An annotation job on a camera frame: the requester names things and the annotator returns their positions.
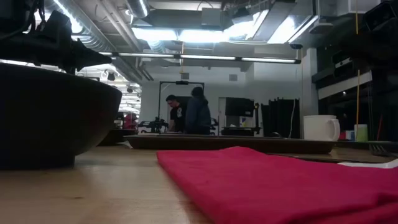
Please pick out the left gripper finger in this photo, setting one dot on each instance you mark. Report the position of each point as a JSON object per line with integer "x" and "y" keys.
{"x": 90, "y": 57}

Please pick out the black bowl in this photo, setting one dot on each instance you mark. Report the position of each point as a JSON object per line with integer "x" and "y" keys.
{"x": 46, "y": 118}

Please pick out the red cloth napkin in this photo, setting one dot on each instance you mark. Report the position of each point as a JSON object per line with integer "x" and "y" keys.
{"x": 280, "y": 186}

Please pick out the white mug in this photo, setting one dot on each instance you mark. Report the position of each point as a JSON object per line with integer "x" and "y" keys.
{"x": 318, "y": 127}

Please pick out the black fork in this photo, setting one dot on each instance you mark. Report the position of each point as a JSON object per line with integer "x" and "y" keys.
{"x": 379, "y": 150}

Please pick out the black background robot arm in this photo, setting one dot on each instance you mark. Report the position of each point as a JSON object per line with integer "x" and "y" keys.
{"x": 154, "y": 126}

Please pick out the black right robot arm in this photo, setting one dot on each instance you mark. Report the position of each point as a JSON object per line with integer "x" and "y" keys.
{"x": 382, "y": 18}

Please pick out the brown plastic tray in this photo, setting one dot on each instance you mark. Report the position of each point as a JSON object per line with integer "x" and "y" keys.
{"x": 217, "y": 144}

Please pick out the red chair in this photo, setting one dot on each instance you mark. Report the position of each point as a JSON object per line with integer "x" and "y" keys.
{"x": 130, "y": 121}

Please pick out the person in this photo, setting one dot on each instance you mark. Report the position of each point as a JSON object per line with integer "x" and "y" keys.
{"x": 197, "y": 115}
{"x": 178, "y": 116}

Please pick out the long ceiling light fixture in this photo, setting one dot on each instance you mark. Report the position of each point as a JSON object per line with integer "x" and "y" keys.
{"x": 205, "y": 57}

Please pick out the black monitor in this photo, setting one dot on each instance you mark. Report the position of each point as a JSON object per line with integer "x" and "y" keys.
{"x": 239, "y": 107}

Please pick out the black monitor desk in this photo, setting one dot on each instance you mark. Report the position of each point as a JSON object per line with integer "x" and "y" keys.
{"x": 241, "y": 131}

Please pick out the black folding screen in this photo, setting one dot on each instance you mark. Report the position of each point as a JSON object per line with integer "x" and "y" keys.
{"x": 280, "y": 118}

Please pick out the small red box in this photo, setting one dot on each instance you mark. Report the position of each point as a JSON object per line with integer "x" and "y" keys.
{"x": 342, "y": 136}

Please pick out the small blue white box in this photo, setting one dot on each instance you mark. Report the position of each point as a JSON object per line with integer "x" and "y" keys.
{"x": 349, "y": 135}

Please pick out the green and white container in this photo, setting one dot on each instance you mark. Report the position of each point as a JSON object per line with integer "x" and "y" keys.
{"x": 362, "y": 135}

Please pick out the silver round ceiling duct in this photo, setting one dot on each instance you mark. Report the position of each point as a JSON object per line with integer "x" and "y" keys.
{"x": 138, "y": 7}

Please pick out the black camera frame rig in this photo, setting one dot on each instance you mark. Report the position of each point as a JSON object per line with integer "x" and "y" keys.
{"x": 182, "y": 82}

